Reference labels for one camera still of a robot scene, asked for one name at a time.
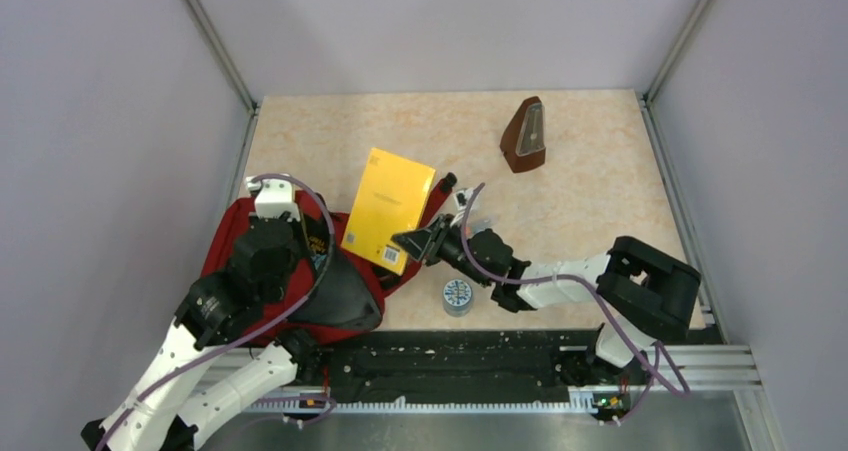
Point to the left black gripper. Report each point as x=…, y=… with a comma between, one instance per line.
x=299, y=226

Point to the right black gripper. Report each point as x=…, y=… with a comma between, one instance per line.
x=426, y=244

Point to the yellow notebook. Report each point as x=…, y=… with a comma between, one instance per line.
x=390, y=199

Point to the round blue patterned tin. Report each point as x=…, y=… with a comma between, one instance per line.
x=457, y=297

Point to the red student backpack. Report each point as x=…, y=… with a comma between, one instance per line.
x=303, y=281

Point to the colourful treehouse storey book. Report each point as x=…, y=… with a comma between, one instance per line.
x=318, y=239

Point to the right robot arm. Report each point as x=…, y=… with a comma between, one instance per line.
x=646, y=295

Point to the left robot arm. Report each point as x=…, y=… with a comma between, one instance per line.
x=164, y=410

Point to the brown wooden metronome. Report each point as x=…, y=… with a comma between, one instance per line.
x=522, y=143

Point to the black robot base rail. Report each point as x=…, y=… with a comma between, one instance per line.
x=460, y=367

